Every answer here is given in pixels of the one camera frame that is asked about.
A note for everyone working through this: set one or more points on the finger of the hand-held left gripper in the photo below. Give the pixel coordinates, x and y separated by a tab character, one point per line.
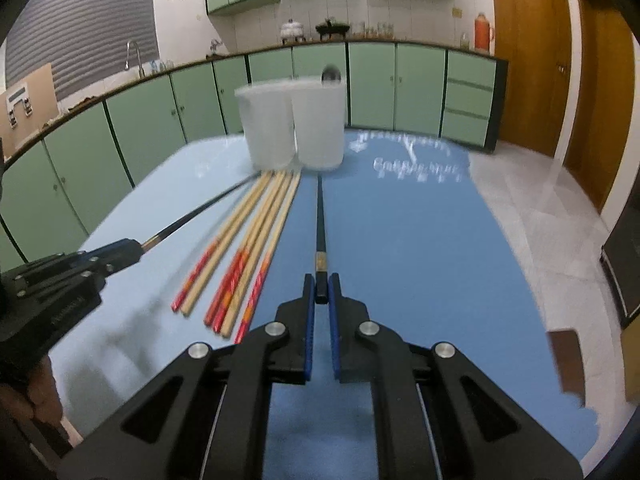
90	275
100	252

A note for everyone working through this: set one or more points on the grey window blind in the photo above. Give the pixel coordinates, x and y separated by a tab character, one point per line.
90	20

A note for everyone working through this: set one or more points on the person's left hand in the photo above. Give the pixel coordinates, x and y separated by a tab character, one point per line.
42	397

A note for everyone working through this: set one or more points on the cardboard box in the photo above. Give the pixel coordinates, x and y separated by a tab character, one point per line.
632	365

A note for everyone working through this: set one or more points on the white paper label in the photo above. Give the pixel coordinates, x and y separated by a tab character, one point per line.
17	105

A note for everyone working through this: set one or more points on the green base kitchen cabinets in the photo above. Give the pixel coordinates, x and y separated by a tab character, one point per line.
145	115

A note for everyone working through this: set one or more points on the small metal tap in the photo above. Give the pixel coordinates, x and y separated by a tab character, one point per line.
216	47

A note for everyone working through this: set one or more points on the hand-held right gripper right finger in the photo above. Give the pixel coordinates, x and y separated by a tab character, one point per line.
334	340

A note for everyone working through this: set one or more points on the small glass jar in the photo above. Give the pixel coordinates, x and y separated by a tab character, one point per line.
465	41

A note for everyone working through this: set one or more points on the black chopstick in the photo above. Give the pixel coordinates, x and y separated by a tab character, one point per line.
200	212
320	220

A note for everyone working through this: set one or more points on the person's left forearm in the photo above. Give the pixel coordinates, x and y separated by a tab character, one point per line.
25	450

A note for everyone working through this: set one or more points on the wooden door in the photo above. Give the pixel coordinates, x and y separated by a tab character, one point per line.
610	100
530	50

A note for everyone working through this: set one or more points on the black appliance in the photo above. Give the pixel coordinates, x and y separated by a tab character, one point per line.
625	265

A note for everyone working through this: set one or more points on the orange thermos flask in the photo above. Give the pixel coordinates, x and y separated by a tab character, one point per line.
482	32

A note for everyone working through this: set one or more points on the white plastic cup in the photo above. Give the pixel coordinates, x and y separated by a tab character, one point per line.
320	125
265	130

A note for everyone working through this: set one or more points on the cardboard board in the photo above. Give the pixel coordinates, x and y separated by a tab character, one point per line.
42	100

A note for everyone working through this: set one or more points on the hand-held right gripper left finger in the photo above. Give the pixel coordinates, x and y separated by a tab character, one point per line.
310	340

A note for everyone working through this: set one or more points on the white lidded pot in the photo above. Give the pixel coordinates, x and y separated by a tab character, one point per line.
292	29

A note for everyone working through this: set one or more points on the row of glass jars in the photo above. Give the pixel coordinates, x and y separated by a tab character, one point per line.
375	31

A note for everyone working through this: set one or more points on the metal sink faucet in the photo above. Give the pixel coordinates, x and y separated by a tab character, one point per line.
137	57

